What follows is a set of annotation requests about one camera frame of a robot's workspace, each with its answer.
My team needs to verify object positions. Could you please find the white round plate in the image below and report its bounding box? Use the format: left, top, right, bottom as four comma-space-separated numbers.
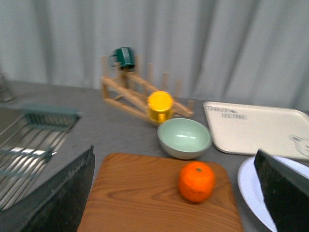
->
238, 156, 309, 232

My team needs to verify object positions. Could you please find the yellow mug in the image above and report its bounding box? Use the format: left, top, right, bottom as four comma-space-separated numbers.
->
147, 91, 173, 123

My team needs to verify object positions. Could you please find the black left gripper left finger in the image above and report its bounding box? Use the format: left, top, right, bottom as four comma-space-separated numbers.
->
0, 147, 95, 232

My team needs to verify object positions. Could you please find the orange fruit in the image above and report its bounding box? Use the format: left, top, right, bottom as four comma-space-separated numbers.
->
178, 161, 216, 203

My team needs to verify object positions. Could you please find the wooden cutting board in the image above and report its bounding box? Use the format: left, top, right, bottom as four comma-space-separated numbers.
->
78, 153, 243, 232

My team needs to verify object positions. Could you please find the light green bowl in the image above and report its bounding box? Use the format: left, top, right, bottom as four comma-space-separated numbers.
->
157, 118, 212, 160

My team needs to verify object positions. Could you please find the beige bear tray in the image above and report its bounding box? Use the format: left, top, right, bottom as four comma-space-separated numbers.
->
203, 101, 309, 160

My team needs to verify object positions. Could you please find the metal sink drying rack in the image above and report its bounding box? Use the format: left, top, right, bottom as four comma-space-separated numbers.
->
0, 104, 80, 210

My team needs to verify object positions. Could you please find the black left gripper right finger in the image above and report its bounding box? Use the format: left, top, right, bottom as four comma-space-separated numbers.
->
253, 150, 309, 232

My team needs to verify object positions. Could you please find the dark green mug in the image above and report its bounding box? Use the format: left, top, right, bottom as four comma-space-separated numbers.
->
108, 47, 135, 69

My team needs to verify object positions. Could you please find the wooden dish rack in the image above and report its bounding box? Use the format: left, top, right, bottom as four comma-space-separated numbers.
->
100, 55, 195, 125

